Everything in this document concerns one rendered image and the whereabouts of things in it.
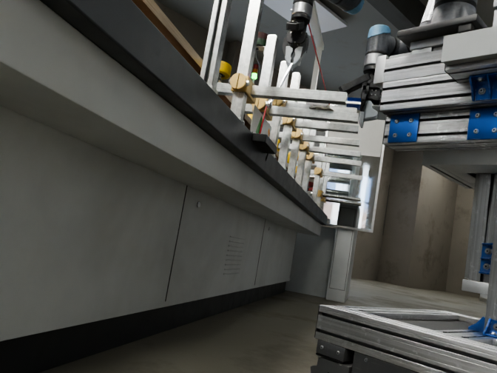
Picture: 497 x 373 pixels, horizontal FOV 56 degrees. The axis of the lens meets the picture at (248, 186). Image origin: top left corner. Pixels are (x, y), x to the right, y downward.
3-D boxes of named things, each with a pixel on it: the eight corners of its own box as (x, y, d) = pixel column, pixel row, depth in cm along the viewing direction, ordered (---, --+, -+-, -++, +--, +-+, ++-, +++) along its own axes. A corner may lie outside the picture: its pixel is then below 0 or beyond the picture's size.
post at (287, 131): (285, 173, 213) (301, 74, 219) (283, 172, 210) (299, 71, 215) (277, 172, 214) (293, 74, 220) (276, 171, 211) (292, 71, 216)
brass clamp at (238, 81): (257, 104, 149) (259, 89, 150) (245, 89, 136) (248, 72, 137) (238, 103, 151) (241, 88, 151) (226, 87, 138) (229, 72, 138)
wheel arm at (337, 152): (360, 158, 259) (361, 152, 260) (359, 156, 256) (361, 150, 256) (274, 148, 273) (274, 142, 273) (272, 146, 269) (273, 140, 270)
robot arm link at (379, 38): (398, 28, 162) (379, 20, 158) (393, 58, 160) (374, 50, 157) (382, 35, 169) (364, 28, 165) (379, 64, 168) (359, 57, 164)
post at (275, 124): (271, 175, 188) (291, 64, 194) (270, 174, 185) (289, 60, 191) (263, 174, 189) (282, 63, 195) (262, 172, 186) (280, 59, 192)
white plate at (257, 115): (268, 153, 173) (272, 127, 174) (251, 134, 148) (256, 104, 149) (266, 152, 173) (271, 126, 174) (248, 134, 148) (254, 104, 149)
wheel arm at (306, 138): (359, 147, 235) (360, 140, 236) (359, 145, 232) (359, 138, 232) (264, 137, 249) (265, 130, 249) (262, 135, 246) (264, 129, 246)
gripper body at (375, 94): (384, 100, 155) (389, 65, 157) (359, 98, 157) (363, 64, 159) (384, 107, 162) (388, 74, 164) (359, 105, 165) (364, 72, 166)
